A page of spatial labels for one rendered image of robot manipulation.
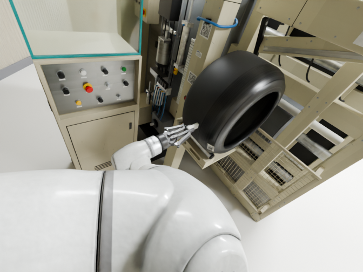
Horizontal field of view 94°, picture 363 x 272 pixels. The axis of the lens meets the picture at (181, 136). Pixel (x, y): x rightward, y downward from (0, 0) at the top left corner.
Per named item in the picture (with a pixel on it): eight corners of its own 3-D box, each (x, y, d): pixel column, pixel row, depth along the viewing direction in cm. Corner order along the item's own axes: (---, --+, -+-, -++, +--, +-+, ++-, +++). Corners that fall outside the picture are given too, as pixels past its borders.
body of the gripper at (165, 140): (163, 145, 73) (180, 136, 77) (153, 132, 77) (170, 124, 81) (162, 154, 78) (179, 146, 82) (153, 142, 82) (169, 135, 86)
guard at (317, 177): (199, 148, 196) (222, 98, 148) (200, 148, 197) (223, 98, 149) (260, 217, 154) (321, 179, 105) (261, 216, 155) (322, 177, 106)
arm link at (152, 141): (141, 135, 74) (153, 130, 76) (142, 147, 81) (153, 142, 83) (152, 150, 69) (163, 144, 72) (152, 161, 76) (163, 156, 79)
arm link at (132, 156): (139, 138, 79) (149, 163, 81) (106, 152, 72) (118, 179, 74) (145, 138, 69) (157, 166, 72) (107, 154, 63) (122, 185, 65)
